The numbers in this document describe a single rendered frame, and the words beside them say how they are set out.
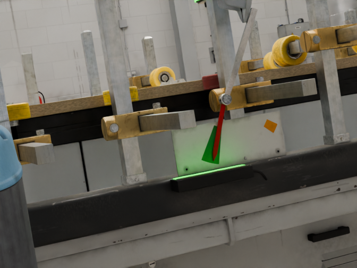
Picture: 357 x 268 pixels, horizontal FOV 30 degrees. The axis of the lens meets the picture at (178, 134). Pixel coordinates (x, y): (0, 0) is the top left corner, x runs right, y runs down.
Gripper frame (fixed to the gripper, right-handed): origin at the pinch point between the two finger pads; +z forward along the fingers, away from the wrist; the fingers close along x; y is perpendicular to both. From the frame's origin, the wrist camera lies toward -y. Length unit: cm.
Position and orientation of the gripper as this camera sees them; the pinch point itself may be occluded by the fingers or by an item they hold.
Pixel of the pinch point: (247, 16)
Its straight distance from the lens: 143.2
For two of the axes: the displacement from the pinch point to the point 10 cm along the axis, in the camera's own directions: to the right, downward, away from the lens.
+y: -9.3, 1.6, -3.3
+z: 1.5, 9.9, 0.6
